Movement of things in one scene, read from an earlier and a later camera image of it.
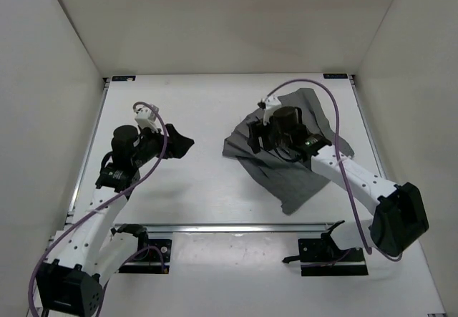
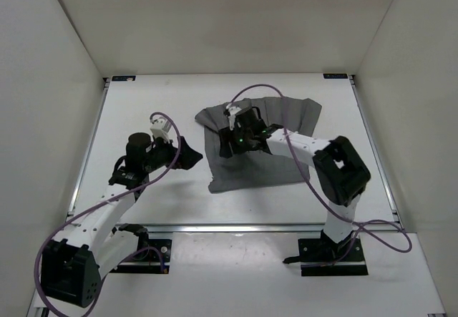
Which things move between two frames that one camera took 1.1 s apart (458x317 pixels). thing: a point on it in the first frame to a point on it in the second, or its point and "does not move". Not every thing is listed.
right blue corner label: [335, 76] does not move
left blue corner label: [123, 78] does not move
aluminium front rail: [292, 228] does not move
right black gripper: [257, 129] to [227, 137]
